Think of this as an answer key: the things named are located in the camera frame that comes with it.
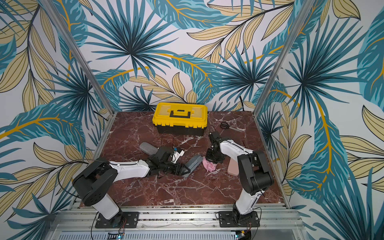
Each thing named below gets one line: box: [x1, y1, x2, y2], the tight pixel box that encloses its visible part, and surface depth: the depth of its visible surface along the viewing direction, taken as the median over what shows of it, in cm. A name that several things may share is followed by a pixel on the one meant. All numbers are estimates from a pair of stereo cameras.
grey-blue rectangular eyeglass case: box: [182, 154, 203, 178], surface depth 87 cm
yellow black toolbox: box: [152, 102, 209, 136], surface depth 97 cm
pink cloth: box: [202, 156, 218, 173], surface depth 92 cm
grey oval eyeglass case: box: [139, 142, 158, 156], surface depth 97 cm
